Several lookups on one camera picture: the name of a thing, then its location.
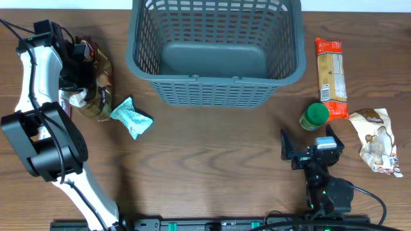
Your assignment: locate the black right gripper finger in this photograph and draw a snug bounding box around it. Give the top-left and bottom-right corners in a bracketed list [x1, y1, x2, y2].
[326, 124, 343, 148]
[281, 130, 294, 160]

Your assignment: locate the green lid jar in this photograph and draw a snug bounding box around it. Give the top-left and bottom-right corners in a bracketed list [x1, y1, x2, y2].
[299, 103, 329, 131]

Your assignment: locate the brown Nescafe Gold pouch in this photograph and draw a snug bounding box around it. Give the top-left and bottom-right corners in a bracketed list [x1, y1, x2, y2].
[68, 37, 114, 122]

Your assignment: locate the teal snack packet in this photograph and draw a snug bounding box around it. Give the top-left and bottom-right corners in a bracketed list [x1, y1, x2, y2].
[110, 97, 153, 140]

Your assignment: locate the white tissue multipack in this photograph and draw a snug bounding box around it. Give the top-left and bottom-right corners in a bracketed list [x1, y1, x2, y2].
[59, 90, 71, 118]

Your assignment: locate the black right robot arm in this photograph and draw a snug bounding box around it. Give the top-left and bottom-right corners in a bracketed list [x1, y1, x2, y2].
[281, 125, 354, 216]

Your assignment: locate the beige brown snack bag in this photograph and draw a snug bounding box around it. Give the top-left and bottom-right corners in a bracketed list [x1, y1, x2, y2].
[349, 108, 403, 178]

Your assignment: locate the orange pasta package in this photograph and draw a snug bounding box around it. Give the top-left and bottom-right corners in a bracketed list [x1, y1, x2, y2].
[315, 37, 349, 122]

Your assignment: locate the grey plastic basket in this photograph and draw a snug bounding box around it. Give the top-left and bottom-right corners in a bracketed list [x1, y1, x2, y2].
[125, 0, 306, 108]

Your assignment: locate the black cable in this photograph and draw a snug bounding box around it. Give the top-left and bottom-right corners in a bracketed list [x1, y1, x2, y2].
[349, 184, 387, 226]

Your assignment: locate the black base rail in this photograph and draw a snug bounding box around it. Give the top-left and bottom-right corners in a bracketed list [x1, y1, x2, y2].
[49, 216, 370, 231]

